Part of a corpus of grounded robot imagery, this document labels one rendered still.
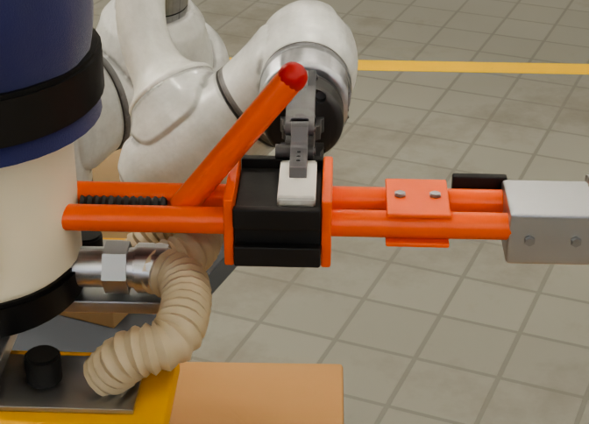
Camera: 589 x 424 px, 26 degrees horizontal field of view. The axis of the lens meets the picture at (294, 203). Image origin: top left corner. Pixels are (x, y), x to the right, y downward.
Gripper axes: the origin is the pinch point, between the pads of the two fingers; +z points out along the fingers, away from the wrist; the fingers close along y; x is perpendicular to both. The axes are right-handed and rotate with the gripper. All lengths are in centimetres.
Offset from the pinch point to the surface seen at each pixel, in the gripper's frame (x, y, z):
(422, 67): -35, 123, -342
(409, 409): -21, 123, -138
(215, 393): 8.7, 28.5, -13.4
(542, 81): -76, 123, -329
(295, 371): 0.7, 28.5, -17.6
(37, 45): 18.1, -16.4, 7.1
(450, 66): -45, 123, -343
